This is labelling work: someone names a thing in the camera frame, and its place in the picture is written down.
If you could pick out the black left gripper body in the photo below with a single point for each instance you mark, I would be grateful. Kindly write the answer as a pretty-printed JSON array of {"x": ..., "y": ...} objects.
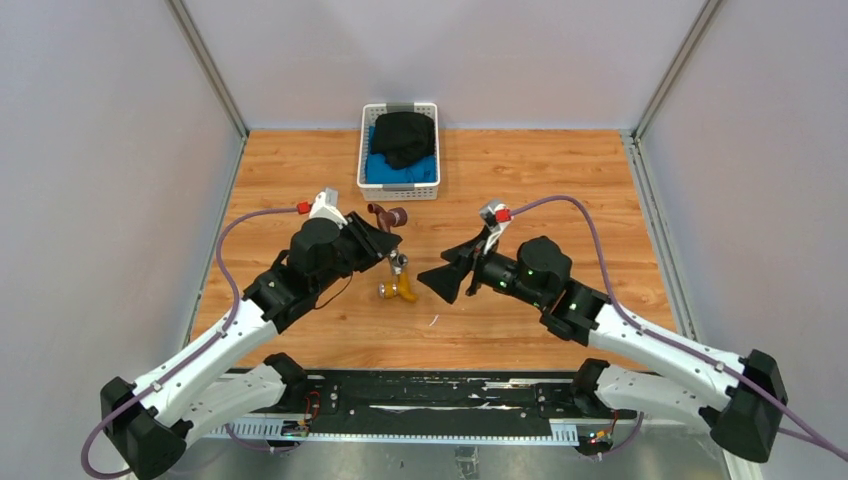
[{"x": 357, "y": 250}]

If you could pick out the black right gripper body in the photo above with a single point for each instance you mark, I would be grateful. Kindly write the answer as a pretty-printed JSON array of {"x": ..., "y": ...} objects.
[{"x": 469, "y": 257}]

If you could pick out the silver pipe fitting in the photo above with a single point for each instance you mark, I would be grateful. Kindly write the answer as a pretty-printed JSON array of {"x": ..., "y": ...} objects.
[{"x": 398, "y": 262}]

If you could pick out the brown faucet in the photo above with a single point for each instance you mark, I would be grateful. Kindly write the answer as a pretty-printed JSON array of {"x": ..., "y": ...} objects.
[{"x": 388, "y": 218}]

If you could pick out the yellow brass faucet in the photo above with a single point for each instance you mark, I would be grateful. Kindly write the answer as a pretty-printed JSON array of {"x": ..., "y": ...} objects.
[{"x": 399, "y": 287}]

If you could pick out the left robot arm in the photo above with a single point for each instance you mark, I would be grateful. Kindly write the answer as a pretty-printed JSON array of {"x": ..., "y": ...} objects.
[{"x": 153, "y": 420}]

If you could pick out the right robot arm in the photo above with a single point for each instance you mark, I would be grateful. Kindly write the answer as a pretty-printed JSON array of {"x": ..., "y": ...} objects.
[{"x": 738, "y": 399}]

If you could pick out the white plastic basket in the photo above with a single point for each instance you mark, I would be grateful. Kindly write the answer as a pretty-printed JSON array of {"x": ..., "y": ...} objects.
[{"x": 395, "y": 192}]

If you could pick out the blue cloth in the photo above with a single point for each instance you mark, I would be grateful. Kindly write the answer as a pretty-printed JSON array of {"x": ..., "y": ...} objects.
[{"x": 378, "y": 172}]

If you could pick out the black cloth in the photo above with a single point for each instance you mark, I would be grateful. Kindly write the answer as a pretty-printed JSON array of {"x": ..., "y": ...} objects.
[{"x": 403, "y": 138}]

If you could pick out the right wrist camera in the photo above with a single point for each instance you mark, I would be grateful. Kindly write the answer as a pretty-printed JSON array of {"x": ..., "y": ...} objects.
[{"x": 496, "y": 217}]

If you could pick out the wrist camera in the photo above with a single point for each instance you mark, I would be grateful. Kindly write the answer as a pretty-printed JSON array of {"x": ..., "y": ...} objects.
[
  {"x": 496, "y": 217},
  {"x": 325, "y": 206}
]

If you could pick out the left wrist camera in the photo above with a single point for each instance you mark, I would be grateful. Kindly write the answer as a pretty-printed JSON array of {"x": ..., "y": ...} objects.
[{"x": 325, "y": 206}]

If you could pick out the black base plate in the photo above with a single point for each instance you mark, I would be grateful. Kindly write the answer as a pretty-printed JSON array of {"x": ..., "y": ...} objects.
[{"x": 340, "y": 399}]

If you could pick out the aluminium frame rail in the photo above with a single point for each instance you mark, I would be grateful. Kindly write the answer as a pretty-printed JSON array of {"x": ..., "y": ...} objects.
[{"x": 614, "y": 388}]

